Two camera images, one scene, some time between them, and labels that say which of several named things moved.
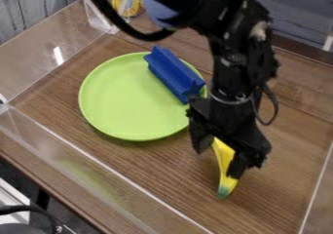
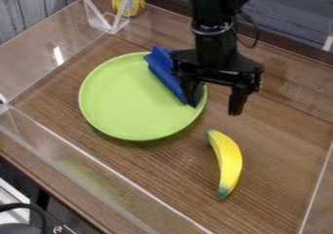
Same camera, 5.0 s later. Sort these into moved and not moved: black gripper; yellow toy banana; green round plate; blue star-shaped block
Moved: black gripper
Not moved: blue star-shaped block; green round plate; yellow toy banana
